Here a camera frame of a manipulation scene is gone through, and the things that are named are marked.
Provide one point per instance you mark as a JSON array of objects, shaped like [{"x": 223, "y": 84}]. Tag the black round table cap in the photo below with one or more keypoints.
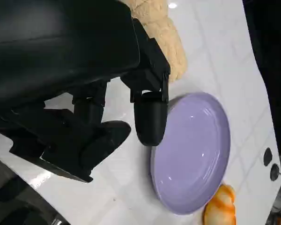
[
  {"x": 275, "y": 172},
  {"x": 268, "y": 156}
]

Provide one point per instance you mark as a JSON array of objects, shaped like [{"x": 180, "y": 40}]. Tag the orange and white bread roll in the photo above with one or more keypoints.
[{"x": 220, "y": 206}]

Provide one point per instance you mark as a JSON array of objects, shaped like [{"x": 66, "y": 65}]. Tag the beige towel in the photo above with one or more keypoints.
[{"x": 164, "y": 35}]

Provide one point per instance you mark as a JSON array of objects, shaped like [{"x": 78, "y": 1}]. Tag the lilac plate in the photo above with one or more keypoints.
[{"x": 192, "y": 152}]

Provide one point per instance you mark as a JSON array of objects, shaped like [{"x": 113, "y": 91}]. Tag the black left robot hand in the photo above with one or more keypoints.
[{"x": 49, "y": 58}]

